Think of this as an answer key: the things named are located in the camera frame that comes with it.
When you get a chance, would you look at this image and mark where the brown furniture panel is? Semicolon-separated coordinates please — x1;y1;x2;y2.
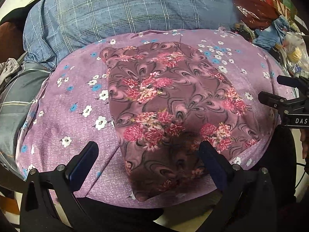
0;22;26;56

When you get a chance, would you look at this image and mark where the grey white patterned cloth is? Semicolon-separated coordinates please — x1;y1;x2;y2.
0;58;20;87

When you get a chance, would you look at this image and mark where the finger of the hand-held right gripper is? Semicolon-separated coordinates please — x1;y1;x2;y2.
258;92;301;113
277;75;309;89

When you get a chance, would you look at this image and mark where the maroon floral garment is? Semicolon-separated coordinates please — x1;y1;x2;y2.
99;41;261;202

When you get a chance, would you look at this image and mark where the person's right hand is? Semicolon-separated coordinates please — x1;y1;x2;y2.
300;127;309;160

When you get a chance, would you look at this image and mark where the red plastic bag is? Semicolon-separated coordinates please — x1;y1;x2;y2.
233;0;278;29

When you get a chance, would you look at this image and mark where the light blue crumpled cloth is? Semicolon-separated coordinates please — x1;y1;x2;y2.
252;16;294;51

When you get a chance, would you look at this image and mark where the grey striped cloth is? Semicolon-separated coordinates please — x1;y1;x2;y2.
0;58;52;167

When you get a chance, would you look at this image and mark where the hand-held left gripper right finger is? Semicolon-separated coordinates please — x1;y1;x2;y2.
198;141;278;232

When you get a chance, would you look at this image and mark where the lilac flower-print cloth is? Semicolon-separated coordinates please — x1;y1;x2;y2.
16;28;283;209

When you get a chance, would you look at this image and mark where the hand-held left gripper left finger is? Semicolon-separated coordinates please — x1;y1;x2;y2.
20;141;99;232

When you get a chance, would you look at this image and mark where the black cloth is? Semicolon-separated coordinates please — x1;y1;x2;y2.
48;123;298;232

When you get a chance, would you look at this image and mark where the clear plastic bag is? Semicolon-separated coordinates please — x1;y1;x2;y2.
278;32;309;78

